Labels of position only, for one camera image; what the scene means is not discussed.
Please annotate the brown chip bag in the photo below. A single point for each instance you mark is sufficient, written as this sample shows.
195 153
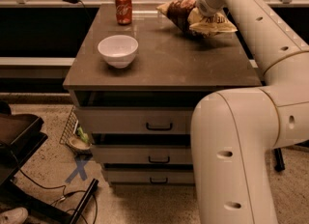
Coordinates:
186 16

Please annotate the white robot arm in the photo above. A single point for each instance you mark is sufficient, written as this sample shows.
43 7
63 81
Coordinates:
232 130

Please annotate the red cola can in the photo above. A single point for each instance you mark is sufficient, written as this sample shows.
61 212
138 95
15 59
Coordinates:
123 11

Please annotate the white ceramic bowl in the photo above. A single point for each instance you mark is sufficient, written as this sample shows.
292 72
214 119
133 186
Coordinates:
118 51

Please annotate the grey drawer cabinet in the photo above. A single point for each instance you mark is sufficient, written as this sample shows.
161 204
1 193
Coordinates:
169 71

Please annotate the top grey drawer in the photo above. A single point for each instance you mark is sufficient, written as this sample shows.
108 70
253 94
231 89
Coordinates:
96 120

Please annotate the grey drawer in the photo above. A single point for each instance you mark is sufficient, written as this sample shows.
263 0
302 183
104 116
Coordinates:
141 155
148 177
96 120

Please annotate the black stand leg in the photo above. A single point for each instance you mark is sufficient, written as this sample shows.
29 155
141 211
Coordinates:
279 159

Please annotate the middle grey drawer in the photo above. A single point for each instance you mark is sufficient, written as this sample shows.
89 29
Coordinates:
141 155

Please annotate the small bowl on floor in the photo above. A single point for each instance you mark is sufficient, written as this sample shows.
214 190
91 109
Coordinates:
78 145

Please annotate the bottom grey drawer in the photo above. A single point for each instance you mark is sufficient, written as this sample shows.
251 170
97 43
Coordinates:
148 177

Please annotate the blue tape cross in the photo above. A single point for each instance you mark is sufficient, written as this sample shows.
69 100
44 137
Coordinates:
80 161

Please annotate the black cart with tray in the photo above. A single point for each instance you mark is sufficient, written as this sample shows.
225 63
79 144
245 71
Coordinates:
20 137

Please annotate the white shoe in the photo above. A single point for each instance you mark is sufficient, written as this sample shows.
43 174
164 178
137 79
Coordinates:
14 216

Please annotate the wire basket on floor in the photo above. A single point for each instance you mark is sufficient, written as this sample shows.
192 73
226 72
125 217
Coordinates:
69 129

